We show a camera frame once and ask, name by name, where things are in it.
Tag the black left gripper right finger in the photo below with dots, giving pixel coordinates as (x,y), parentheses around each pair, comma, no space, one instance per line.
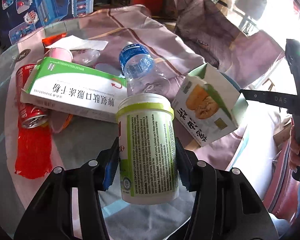
(226,206)

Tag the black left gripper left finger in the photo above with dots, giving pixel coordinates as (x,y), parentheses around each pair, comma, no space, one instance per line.
(49,214)

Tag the red plastic snack wrapper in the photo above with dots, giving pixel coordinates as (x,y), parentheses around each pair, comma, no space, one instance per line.
(33,152)

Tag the white green supplement jar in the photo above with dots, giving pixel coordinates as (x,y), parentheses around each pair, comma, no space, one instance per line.
(148,169)

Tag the teal trash bin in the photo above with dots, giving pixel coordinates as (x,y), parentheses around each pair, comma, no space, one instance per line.
(233,82)

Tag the person's right hand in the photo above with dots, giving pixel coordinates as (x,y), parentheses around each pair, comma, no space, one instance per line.
(294,150)

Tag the white pastry carton box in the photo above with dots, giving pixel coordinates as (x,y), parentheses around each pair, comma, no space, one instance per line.
(208,105)

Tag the black office chair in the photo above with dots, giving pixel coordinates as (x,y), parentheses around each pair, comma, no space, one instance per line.
(251,8)

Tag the grey patterned cushion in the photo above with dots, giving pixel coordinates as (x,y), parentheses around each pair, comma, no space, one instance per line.
(204,29)

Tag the green white medicine box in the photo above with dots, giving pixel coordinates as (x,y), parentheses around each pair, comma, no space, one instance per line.
(74,89)

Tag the clear plastic water bottle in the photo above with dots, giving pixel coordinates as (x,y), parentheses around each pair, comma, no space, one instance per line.
(140,71)

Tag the pink paper cup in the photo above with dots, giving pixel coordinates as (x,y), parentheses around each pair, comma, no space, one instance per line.
(60,54)

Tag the clear plastic jelly cup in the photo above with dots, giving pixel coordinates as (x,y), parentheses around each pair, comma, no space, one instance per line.
(86,57)

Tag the white paper slip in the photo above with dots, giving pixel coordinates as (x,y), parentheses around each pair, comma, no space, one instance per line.
(74,43)

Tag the orange snack wrapper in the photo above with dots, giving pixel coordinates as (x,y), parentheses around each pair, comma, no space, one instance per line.
(52,39)

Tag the blue toy box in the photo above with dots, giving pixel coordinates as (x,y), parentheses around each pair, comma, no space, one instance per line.
(18,18)

